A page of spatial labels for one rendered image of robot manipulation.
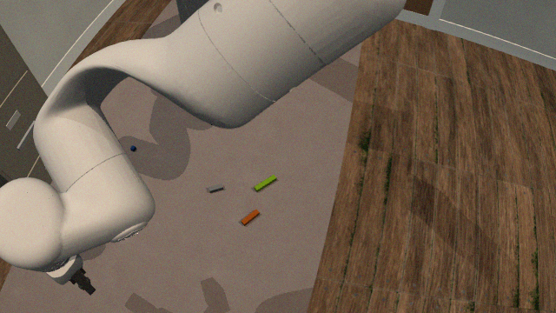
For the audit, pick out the lime green rod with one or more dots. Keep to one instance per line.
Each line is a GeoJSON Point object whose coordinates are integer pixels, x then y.
{"type": "Point", "coordinates": [265, 183]}

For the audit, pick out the orange rod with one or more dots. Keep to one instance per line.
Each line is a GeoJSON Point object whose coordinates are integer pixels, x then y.
{"type": "Point", "coordinates": [250, 217]}

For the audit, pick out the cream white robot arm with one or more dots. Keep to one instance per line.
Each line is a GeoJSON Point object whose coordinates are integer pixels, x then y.
{"type": "Point", "coordinates": [225, 65]}

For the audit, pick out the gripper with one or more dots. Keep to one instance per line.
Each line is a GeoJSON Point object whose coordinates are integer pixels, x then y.
{"type": "Point", "coordinates": [72, 271]}

